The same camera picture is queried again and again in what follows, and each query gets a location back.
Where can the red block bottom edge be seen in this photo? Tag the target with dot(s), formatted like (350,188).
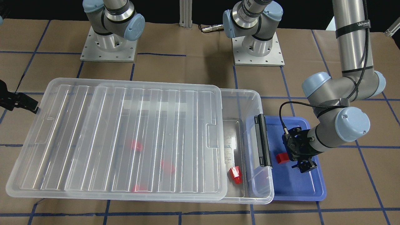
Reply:
(140,189)

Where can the black box latch handle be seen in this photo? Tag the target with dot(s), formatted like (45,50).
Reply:
(264,155)

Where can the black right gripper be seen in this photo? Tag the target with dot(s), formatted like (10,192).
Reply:
(19,100)

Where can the blue plastic tray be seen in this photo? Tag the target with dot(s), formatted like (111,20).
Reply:
(288,183)

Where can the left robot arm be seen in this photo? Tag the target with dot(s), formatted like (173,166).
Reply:
(339,123)

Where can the clear plastic box lid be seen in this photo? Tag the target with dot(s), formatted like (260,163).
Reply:
(45,159)

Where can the aluminium frame post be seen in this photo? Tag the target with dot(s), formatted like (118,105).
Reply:
(185,12)

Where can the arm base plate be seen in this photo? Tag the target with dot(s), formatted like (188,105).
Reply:
(248,51)
(111,48)

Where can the clear plastic storage box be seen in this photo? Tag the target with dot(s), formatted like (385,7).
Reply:
(243,147)

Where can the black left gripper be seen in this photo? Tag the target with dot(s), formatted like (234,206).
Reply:
(307,151)

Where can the metal cable connector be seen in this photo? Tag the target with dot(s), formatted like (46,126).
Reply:
(212,28)

